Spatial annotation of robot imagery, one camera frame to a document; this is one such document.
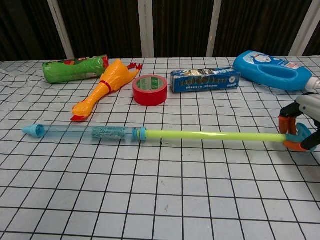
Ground right silver robot hand orange fingertips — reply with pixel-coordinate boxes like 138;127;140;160
278;92;320;153

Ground blue yellow water squirter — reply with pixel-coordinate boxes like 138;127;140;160
21;122;313;148

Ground blue cartoon detergent bottle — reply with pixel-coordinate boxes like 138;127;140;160
232;49;320;92

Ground blue rectangular carton box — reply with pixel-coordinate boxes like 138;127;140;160
170;66;242;94

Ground white black grid tablecloth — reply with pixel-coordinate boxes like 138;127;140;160
0;55;320;240

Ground red tape roll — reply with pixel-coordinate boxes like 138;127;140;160
132;74;168;107

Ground yellow rubber chicken toy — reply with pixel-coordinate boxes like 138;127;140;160
70;58;143;123

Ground green chip can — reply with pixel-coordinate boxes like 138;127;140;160
41;54;110;84

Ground white metal frame bar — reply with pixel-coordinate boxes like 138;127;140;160
206;0;223;58
288;0;320;57
137;0;155;58
46;0;75;61

